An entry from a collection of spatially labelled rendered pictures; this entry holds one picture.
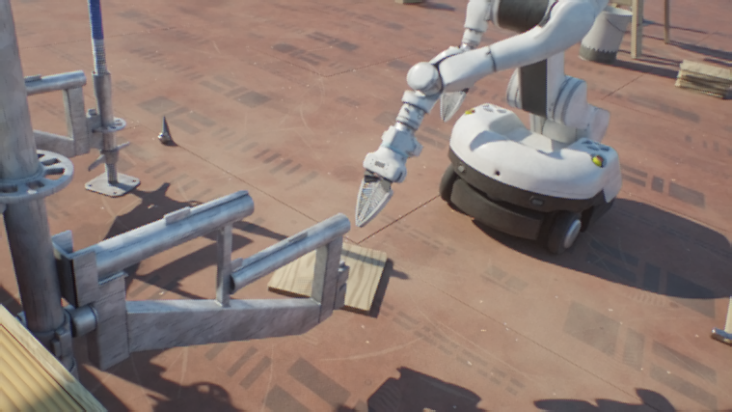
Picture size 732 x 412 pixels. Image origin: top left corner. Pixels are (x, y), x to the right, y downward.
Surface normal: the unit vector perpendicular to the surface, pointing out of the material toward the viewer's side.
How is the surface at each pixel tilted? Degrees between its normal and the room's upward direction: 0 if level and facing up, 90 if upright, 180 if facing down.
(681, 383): 0
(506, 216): 90
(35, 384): 0
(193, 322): 90
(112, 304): 90
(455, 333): 0
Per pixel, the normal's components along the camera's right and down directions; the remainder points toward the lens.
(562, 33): -0.18, 0.53
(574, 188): 0.05, 0.55
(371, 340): 0.11, -0.85
